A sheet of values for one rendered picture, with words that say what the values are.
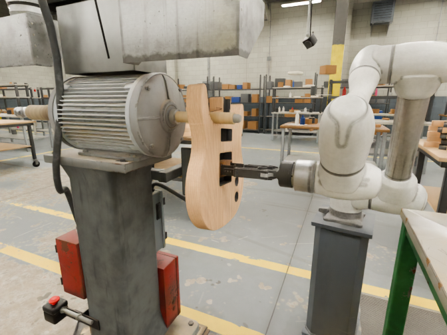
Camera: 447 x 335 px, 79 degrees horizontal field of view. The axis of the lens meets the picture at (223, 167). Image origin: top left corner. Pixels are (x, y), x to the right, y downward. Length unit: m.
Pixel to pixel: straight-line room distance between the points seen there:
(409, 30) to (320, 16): 2.99
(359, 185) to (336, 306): 1.05
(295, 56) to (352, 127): 11.42
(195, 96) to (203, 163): 0.17
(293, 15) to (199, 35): 11.71
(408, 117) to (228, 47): 0.82
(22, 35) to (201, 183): 0.69
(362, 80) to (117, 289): 1.10
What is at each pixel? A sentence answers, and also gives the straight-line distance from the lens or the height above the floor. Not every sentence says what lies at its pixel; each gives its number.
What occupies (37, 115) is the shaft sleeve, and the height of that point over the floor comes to 1.24.
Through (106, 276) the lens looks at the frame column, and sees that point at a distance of 1.11.
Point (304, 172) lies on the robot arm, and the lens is 0.73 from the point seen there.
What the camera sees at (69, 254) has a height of 0.74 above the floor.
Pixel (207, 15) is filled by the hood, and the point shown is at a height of 1.46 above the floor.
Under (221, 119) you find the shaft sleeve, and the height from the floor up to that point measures 1.25.
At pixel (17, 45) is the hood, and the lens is 1.08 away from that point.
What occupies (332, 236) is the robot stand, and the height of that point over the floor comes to 0.64.
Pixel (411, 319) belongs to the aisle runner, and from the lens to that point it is 2.20.
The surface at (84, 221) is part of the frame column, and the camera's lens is 1.07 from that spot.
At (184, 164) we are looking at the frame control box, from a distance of 1.07.
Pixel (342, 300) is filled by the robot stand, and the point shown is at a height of 0.30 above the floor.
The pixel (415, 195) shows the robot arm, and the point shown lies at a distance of 1.44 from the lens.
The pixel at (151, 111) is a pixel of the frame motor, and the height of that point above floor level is 1.27.
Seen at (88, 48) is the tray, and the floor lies 1.44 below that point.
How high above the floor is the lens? 1.30
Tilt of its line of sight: 14 degrees down
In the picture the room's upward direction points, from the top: straight up
